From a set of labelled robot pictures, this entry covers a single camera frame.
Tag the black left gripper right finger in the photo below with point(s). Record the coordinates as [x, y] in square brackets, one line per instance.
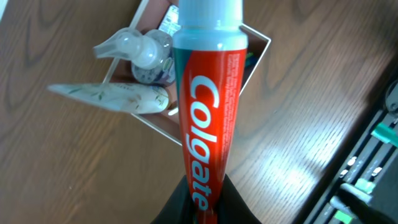
[231, 208]

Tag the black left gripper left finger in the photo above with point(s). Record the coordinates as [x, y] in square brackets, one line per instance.
[179, 208]

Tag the white Pantene conditioner tube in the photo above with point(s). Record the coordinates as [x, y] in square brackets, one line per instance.
[131, 98]

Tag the clear blue pump bottle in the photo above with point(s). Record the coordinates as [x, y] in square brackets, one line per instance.
[150, 54]

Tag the red green toothpaste tube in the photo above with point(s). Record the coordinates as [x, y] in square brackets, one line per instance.
[210, 52]

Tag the green white small packet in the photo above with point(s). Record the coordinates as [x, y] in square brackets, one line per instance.
[169, 23]

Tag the green white toothbrush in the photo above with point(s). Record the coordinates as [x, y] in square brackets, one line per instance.
[250, 59]

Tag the white box pink interior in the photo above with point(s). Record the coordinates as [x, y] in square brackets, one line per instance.
[149, 15]

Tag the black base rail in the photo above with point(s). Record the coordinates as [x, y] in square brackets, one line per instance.
[368, 170]

